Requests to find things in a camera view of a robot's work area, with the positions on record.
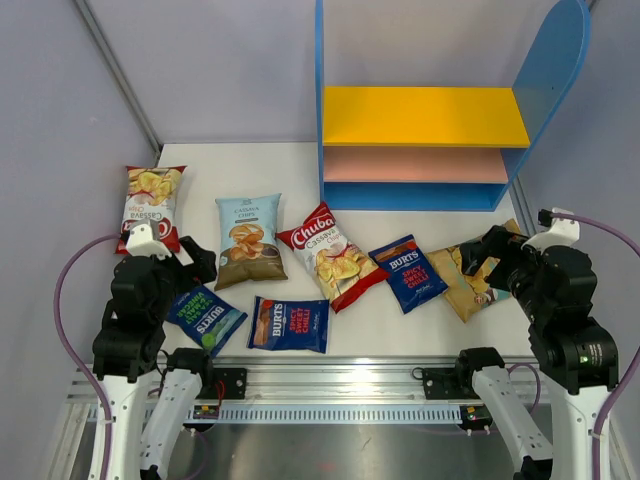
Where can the yellow chips bag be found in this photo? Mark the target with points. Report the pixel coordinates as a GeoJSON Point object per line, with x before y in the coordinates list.
{"type": "Point", "coordinates": [467, 295]}

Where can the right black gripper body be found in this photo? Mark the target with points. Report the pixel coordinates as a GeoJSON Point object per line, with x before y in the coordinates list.
{"type": "Point", "coordinates": [515, 271]}

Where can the blue Burts chilli bag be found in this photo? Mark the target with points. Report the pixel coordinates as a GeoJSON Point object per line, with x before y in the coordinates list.
{"type": "Point", "coordinates": [280, 325]}
{"type": "Point", "coordinates": [412, 278]}

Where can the white slotted cable duct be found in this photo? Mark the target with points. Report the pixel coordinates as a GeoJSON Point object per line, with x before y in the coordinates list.
{"type": "Point", "coordinates": [330, 414]}

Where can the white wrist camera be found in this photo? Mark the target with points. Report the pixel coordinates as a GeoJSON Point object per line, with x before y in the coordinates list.
{"type": "Point", "coordinates": [143, 241]}
{"type": "Point", "coordinates": [561, 229]}

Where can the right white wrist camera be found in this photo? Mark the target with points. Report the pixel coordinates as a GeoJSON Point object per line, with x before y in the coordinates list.
{"type": "Point", "coordinates": [561, 229]}

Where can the red chuba bag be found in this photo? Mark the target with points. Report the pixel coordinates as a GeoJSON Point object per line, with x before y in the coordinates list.
{"type": "Point", "coordinates": [152, 195]}
{"type": "Point", "coordinates": [340, 268]}

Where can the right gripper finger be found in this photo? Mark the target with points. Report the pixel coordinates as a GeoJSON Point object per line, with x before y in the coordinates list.
{"type": "Point", "coordinates": [474, 254]}
{"type": "Point", "coordinates": [500, 238]}

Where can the aluminium mounting rail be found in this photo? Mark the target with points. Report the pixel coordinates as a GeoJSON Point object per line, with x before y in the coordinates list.
{"type": "Point", "coordinates": [291, 380]}

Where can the blue shelf with coloured boards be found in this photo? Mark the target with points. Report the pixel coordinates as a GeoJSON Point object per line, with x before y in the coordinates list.
{"type": "Point", "coordinates": [443, 148]}

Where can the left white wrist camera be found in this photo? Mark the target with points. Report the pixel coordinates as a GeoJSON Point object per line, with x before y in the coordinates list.
{"type": "Point", "coordinates": [143, 241]}

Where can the blue Burts sea salt bag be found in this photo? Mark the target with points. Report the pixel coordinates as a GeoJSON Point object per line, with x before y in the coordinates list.
{"type": "Point", "coordinates": [206, 318]}

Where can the light blue cassava chips bag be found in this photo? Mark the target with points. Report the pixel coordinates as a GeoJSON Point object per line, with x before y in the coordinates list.
{"type": "Point", "coordinates": [248, 246]}

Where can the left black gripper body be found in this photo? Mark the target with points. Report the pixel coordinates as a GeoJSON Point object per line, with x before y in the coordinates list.
{"type": "Point", "coordinates": [175, 277]}

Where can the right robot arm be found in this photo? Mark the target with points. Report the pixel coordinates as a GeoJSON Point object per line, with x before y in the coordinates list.
{"type": "Point", "coordinates": [553, 284]}

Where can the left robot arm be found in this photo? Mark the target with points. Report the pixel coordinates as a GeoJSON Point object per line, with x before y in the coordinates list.
{"type": "Point", "coordinates": [131, 443]}

